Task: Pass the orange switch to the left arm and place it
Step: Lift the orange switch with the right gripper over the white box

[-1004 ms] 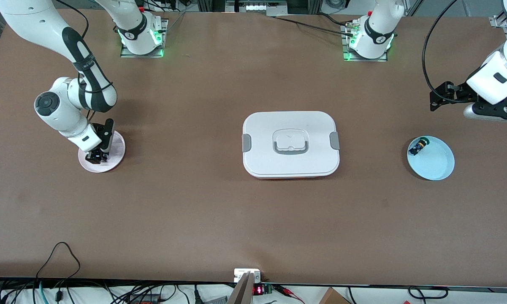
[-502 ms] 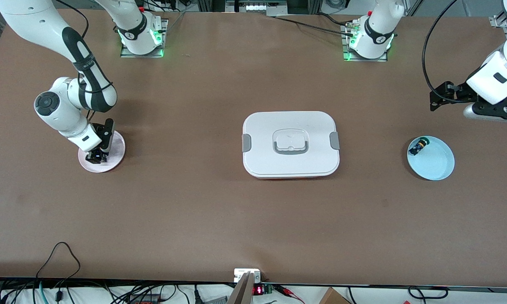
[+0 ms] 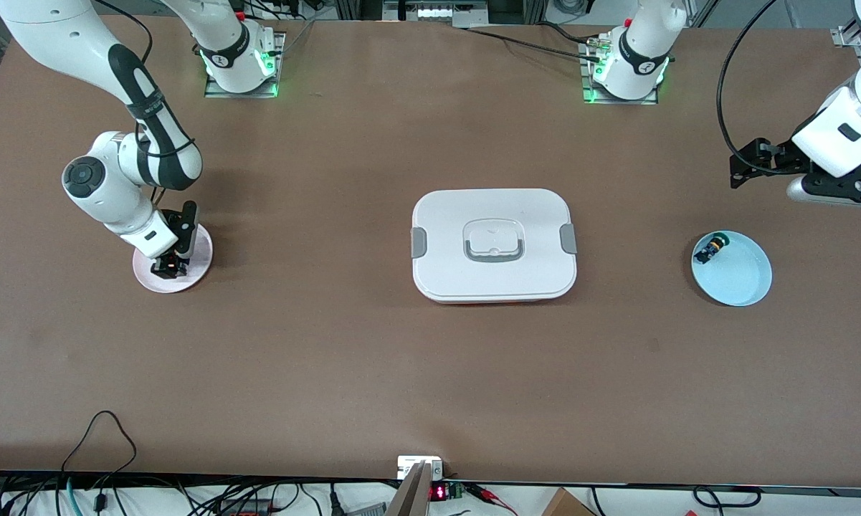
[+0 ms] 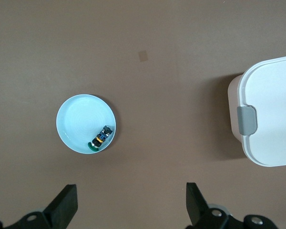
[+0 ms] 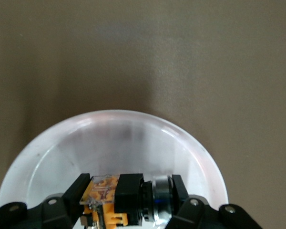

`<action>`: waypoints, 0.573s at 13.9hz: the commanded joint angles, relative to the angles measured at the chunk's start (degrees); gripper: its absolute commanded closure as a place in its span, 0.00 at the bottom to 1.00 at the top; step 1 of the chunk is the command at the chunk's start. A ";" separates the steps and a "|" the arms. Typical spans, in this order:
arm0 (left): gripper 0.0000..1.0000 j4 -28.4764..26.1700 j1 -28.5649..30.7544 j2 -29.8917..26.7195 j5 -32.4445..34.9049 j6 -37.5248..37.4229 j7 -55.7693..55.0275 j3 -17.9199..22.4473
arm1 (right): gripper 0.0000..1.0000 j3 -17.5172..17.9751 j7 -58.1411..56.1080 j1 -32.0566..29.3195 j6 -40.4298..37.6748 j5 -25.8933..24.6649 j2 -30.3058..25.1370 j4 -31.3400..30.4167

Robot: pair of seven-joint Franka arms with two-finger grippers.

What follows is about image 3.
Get white lidded box, grey clips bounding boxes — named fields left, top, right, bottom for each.
left=410, top=188, right=579, bottom=305

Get brown cardboard box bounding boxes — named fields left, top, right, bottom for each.
left=541, top=487, right=597, bottom=516

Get pink round plate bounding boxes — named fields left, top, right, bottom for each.
left=133, top=221, right=214, bottom=295

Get light blue round plate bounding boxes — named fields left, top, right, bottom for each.
left=690, top=230, right=773, bottom=307

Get small white device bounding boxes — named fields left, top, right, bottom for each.
left=397, top=455, right=444, bottom=481

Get grey power strip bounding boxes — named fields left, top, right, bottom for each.
left=383, top=0, right=490, bottom=24

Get grey aluminium bar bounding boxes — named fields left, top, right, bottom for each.
left=386, top=462, right=432, bottom=516

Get red test leads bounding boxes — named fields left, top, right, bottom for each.
left=466, top=483, right=518, bottom=516

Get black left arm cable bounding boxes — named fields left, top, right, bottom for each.
left=715, top=0, right=811, bottom=176

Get blue yellow green switch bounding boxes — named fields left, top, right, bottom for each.
left=694, top=231, right=731, bottom=266

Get thin black looped cable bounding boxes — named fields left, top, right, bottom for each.
left=61, top=410, right=138, bottom=495

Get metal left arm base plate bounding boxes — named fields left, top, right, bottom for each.
left=581, top=39, right=659, bottom=106

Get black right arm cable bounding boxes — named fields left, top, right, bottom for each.
left=97, top=0, right=201, bottom=205

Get thin grey cable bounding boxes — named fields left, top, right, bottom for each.
left=280, top=18, right=318, bottom=57

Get black cable to arm base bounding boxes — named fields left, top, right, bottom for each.
left=459, top=26, right=603, bottom=64

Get coiled black cable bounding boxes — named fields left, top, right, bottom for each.
left=691, top=485, right=762, bottom=511

